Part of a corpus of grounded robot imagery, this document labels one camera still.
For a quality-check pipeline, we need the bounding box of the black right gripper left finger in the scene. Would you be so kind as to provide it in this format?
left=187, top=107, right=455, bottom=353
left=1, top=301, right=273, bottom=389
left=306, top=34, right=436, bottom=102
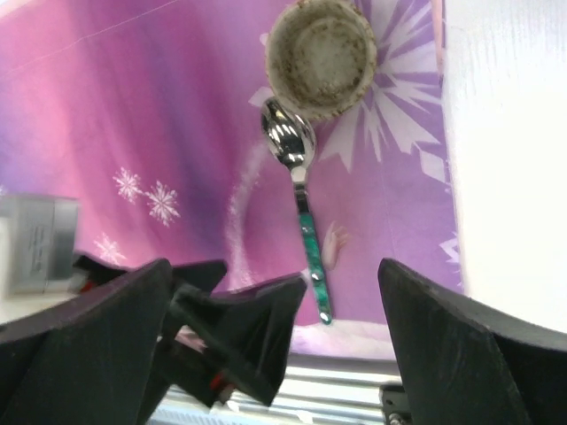
left=1, top=259, right=172, bottom=424

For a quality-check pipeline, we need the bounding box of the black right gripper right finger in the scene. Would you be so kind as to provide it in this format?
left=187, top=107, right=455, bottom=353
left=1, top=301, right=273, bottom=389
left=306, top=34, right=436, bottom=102
left=378, top=259, right=566, bottom=424

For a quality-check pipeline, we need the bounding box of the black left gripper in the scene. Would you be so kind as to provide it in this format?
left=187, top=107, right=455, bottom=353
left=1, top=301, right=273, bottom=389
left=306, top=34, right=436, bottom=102
left=74, top=254, right=307, bottom=410

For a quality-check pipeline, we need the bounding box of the spoon with teal handle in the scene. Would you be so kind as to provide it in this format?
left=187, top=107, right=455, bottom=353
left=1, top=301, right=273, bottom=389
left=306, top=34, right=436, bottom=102
left=260, top=97, right=333, bottom=326

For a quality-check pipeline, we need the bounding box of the purple Frozen placemat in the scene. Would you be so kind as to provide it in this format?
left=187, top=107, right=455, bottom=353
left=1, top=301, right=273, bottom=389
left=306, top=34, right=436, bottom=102
left=1, top=1, right=462, bottom=359

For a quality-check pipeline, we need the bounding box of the small grey cup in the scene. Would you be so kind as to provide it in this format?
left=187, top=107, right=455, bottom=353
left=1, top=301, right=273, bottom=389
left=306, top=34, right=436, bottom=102
left=265, top=1, right=377, bottom=121

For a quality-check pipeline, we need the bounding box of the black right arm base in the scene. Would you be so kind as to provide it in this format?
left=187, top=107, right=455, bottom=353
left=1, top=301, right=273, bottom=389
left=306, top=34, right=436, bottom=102
left=380, top=383, right=413, bottom=425

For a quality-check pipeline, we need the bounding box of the aluminium mounting rail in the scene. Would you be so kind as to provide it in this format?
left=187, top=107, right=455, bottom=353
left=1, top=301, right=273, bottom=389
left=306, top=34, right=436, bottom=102
left=149, top=362, right=401, bottom=424

